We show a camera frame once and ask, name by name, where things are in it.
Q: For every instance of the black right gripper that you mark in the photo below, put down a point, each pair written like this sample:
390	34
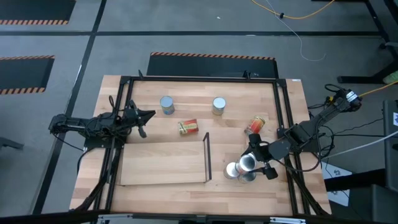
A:
263	153

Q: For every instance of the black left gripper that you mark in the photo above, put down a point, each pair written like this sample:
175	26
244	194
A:
133	117

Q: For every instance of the oranges tin can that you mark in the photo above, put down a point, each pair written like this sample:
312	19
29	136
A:
247	162

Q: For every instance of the carrots tin can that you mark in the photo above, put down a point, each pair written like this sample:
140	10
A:
167	104

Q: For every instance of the tomatoes tin can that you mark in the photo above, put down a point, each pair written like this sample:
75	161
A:
230	171

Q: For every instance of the red orange tin can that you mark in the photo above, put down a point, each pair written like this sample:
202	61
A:
255	125

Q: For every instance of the pineapple tin can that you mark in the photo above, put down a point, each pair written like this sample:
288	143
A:
188	127

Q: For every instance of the corn tin can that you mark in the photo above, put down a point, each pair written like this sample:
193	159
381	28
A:
219	104

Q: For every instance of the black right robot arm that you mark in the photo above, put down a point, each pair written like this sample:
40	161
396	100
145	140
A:
311	124

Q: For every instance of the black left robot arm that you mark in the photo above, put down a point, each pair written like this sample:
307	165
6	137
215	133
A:
77	124

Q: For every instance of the white printed paper sheet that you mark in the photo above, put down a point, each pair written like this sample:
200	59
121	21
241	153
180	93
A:
334	172

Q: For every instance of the black hazard striped floor mat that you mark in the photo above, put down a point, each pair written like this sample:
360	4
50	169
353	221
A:
21	73
37	9
211	67

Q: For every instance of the black floor beam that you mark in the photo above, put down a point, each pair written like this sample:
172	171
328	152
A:
357	180

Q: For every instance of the dark grey cabinet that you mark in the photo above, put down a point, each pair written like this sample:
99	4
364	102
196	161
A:
390	149

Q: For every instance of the black furniture foot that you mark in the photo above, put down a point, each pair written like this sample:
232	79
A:
9	143

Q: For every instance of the green flat object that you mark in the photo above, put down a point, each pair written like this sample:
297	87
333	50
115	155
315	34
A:
391	77

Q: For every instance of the black aluminium table frame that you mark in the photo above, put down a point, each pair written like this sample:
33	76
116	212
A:
202	78

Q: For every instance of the black desk frame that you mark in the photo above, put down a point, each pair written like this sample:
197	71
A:
357	79

